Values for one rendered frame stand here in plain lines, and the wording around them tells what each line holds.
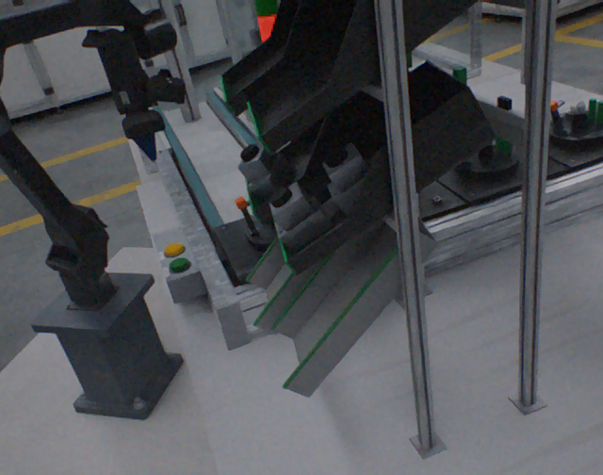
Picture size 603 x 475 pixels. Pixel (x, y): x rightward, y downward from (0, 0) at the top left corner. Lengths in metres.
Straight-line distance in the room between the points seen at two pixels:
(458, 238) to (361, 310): 0.51
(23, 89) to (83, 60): 0.61
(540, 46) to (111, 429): 0.86
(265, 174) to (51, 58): 5.57
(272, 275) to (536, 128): 0.52
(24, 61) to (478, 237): 5.50
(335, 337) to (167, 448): 0.38
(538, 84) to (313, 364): 0.43
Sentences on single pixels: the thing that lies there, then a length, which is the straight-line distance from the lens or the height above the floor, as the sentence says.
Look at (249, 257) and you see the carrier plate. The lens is 1.20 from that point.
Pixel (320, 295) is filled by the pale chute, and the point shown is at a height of 1.06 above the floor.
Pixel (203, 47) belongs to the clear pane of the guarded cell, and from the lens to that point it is 2.47.
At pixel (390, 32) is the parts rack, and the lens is 0.60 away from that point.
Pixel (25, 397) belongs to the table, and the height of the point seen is 0.86.
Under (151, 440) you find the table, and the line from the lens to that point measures 1.06.
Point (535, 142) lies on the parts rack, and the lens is 0.74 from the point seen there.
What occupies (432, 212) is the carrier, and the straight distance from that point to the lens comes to 1.25.
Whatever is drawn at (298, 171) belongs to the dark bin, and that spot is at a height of 1.22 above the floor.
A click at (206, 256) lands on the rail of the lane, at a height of 0.95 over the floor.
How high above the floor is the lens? 1.59
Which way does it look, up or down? 31 degrees down
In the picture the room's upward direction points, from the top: 11 degrees counter-clockwise
